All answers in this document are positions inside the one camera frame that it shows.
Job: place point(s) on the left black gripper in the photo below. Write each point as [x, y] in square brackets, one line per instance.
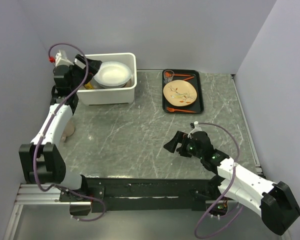
[94, 65]

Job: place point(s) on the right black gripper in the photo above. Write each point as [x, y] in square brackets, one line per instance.
[171, 145]

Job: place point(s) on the yellow patterned small plate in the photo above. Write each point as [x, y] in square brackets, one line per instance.
[89, 86]

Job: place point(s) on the white ribbed deep plate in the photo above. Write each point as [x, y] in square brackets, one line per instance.
[113, 74]

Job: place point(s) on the cream green leaf plate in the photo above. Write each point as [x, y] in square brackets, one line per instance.
[132, 79]

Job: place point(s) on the dark brown rimmed plate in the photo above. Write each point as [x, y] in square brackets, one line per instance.
[125, 85]

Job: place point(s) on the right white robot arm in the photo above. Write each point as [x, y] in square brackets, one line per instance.
[273, 202]

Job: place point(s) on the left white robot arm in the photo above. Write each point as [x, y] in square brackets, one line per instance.
[41, 160]

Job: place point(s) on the white plastic bin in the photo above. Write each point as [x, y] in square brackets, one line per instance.
[103, 96]

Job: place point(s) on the orange plastic fork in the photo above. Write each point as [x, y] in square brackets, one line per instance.
[179, 110]

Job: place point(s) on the beige bird pattern plate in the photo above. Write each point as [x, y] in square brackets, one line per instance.
[180, 93]

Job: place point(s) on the clear drinking glass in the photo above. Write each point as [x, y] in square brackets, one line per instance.
[168, 79]

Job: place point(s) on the black serving tray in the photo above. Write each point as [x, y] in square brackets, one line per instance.
[198, 105]

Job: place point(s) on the orange plastic spoon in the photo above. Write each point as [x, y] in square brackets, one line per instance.
[182, 74]

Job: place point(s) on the pink ceramic mug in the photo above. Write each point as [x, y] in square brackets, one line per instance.
[68, 130]

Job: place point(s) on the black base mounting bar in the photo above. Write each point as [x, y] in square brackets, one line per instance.
[140, 194]

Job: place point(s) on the aluminium frame rail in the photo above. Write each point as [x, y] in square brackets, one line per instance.
[30, 194]

